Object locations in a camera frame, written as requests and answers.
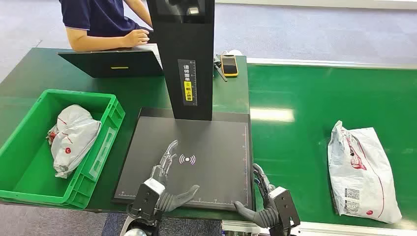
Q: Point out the black yellow ruler sticker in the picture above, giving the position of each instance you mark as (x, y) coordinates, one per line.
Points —
(188, 83)

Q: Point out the person's right hand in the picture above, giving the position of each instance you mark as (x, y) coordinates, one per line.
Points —
(137, 37)

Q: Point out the person's right forearm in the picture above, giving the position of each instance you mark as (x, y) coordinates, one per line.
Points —
(97, 42)

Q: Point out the aluminium conveyor side rail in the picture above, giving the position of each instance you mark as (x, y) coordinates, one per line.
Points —
(325, 63)
(342, 229)

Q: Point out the phone in yellow case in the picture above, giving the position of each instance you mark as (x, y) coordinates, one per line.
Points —
(229, 65)

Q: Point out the green plastic crate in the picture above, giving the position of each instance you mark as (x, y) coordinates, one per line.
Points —
(32, 169)

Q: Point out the black scanner base plate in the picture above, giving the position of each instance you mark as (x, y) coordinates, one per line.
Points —
(211, 146)

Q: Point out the person's left forearm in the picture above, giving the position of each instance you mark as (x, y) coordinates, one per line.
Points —
(140, 11)

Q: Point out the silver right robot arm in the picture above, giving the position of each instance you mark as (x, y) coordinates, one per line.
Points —
(280, 232)

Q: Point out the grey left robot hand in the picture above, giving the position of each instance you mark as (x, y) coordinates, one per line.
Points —
(169, 198)

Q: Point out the black laptop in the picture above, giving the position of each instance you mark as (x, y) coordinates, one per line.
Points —
(107, 63)

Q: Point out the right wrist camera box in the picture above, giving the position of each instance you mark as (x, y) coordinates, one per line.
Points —
(286, 205)

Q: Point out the white poly mailer package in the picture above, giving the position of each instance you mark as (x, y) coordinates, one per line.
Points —
(75, 136)
(361, 169)

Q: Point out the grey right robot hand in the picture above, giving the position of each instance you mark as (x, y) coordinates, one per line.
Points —
(260, 216)

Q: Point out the black scanner column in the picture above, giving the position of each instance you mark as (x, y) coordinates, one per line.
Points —
(182, 39)

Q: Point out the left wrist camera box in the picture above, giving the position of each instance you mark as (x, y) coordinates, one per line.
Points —
(146, 198)

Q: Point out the person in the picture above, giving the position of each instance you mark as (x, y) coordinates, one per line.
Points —
(94, 16)

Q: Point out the crumpled white poly mailer package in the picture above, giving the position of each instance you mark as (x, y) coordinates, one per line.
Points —
(75, 136)

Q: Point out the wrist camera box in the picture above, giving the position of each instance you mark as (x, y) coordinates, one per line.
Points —
(286, 205)
(146, 198)

